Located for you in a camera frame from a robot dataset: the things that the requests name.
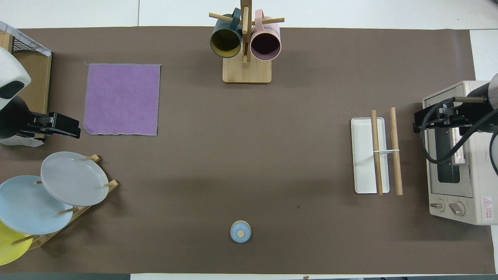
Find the brown table mat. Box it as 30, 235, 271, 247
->
0, 26, 496, 275

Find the gray plate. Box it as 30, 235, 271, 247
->
40, 152, 109, 207

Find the dark green mug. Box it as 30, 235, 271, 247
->
210, 9, 243, 59

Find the pink mug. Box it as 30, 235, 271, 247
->
250, 10, 282, 61

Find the blue lidded jar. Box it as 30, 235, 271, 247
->
230, 220, 252, 243

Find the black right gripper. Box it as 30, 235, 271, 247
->
413, 101, 472, 135

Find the wooden mug tree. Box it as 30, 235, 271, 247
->
209, 0, 285, 84

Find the wooden plate rack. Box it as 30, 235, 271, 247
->
11, 154, 119, 250

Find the black wire basket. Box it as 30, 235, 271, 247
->
11, 36, 45, 55

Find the wooden shelf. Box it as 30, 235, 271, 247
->
0, 30, 52, 140

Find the wooden bar towel rack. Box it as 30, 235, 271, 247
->
351, 107, 403, 196

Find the white paper sheet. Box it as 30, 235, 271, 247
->
0, 136, 44, 147

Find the marble patterned paper sheet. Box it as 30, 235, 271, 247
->
0, 20, 52, 57

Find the light blue plate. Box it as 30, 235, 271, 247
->
0, 175, 74, 235

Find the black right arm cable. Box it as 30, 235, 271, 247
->
419, 97, 498, 175

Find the purple and gray towel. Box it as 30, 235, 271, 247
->
83, 62, 162, 137

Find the yellow plate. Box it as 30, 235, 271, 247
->
0, 221, 33, 266

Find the beige toaster oven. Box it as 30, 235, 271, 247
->
423, 80, 498, 225

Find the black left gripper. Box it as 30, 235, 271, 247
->
19, 112, 81, 139

